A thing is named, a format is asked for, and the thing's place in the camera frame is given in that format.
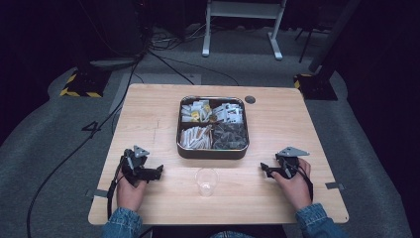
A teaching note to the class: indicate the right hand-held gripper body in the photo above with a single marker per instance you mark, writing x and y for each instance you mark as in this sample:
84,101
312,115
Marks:
289,162

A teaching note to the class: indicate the clear plastic cup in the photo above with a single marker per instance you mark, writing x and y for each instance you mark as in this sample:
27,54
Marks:
206,185

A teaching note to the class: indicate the grey tape strip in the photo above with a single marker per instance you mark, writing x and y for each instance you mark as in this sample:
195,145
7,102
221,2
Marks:
98,193
335,185

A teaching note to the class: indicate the dark four-compartment tray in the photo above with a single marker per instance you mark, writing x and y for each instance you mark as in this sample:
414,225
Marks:
211,154

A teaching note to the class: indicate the person's right hand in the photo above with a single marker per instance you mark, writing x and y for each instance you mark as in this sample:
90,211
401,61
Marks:
297,190

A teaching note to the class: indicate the pile of dark tea bags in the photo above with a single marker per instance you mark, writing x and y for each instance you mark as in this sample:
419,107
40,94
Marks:
230,136

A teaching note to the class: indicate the white metal stand frame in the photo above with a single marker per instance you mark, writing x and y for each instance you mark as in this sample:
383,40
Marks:
242,10

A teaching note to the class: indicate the pile of white printed packets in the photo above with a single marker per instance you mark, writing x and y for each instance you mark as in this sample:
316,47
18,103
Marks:
229,112

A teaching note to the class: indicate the pile of paper stick sachets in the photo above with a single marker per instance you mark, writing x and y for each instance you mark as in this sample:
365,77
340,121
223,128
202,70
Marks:
195,137

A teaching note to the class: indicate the pile of white yellow packets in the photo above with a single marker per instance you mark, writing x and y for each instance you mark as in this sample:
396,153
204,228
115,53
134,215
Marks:
196,110

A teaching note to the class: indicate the person's denim leg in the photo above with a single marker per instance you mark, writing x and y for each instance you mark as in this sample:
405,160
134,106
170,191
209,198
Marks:
228,235

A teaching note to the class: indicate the black base with hazard stripes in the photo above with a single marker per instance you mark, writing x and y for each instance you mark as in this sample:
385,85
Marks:
84,84
317,89

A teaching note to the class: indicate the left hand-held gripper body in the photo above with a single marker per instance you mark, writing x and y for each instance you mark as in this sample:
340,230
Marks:
135,163

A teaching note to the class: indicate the grey slanted pole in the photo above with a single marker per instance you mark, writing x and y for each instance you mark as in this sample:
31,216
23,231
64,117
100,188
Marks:
333,36

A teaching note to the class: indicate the person's left hand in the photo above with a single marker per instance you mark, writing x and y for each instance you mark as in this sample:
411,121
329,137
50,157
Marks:
128,196

